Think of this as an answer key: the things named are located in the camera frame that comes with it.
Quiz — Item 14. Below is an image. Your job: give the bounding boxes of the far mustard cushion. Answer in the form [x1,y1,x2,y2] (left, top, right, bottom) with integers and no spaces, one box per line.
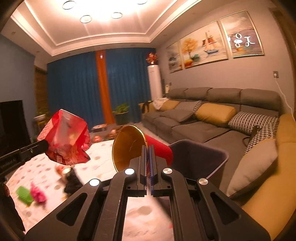
[159,99,180,111]

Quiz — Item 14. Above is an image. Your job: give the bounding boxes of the red gold paper cup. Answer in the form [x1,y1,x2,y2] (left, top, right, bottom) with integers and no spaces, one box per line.
[112,125,173,172]

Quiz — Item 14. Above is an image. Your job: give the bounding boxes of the orange curtain strip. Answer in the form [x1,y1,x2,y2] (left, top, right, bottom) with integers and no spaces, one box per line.
[95,50,115,125]

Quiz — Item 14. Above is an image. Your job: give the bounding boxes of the black television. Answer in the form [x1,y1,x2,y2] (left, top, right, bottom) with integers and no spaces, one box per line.
[0,100,31,156]

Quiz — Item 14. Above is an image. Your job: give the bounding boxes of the dark plastic trash bin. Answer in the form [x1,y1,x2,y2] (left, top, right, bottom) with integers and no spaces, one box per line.
[169,140,229,187]

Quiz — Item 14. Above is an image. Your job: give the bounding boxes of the grey sectional sofa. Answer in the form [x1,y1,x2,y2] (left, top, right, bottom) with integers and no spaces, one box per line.
[139,87,281,192]

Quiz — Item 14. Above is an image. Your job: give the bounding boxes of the potted green plant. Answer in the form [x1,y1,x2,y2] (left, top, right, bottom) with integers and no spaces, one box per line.
[112,103,130,126]

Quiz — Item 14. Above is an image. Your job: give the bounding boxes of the plant on stand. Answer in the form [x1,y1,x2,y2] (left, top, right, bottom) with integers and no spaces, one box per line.
[34,108,50,133]

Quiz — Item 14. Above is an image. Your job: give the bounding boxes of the right landscape painting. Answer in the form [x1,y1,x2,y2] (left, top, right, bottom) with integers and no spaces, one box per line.
[220,11,264,58]

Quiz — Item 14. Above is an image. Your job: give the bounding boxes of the mustard sofa chaise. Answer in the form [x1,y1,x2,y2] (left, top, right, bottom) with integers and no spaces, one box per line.
[242,113,295,240]

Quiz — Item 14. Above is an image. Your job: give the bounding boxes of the ceiling ring lamp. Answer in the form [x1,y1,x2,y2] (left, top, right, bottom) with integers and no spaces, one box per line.
[62,1,149,24]

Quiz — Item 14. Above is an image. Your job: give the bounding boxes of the red plastic bag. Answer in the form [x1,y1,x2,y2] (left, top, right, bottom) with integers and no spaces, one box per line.
[37,109,91,166]

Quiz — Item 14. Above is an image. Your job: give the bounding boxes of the white charging cable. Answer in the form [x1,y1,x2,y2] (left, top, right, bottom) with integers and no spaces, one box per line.
[274,75,296,121]

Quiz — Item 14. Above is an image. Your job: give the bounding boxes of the patterned white tablecloth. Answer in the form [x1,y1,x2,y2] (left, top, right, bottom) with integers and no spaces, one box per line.
[5,138,174,241]

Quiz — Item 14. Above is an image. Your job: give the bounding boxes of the red flower decoration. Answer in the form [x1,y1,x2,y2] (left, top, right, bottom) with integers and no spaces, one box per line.
[146,52,158,65]

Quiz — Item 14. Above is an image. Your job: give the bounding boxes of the white standing air conditioner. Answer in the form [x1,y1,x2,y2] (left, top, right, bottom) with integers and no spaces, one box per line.
[147,65,163,100]

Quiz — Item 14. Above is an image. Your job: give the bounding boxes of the grey beige cushion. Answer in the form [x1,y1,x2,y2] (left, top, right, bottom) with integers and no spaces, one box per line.
[226,138,278,199]

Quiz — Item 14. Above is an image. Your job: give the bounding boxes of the far patterned cushion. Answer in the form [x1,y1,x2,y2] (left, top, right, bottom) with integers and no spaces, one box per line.
[175,100,203,113]

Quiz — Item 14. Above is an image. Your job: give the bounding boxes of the white cloth on sofa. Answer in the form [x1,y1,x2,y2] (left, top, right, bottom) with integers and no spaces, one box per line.
[152,97,169,110]

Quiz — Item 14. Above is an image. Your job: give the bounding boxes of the mustard cushion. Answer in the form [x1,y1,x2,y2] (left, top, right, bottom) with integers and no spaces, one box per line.
[196,103,237,128]
[159,99,180,111]

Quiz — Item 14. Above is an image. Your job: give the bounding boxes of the left small painting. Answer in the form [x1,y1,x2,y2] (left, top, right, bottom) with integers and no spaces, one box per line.
[166,42,183,73]

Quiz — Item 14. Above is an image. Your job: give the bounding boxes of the wall socket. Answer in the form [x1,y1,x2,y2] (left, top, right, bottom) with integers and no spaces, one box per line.
[273,71,279,78]

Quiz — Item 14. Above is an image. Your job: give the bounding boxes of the blue curtains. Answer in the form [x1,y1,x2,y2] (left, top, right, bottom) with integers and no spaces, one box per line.
[47,48,156,128]

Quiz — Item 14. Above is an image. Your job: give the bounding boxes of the black white patterned cushion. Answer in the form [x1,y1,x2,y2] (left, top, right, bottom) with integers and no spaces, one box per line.
[228,111,280,155]

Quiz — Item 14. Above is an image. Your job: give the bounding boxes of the apple print paper cup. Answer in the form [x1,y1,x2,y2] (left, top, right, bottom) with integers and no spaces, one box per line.
[55,164,71,177]

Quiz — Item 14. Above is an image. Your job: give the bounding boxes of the sailboat painting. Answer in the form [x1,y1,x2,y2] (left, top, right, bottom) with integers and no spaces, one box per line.
[180,21,228,69]

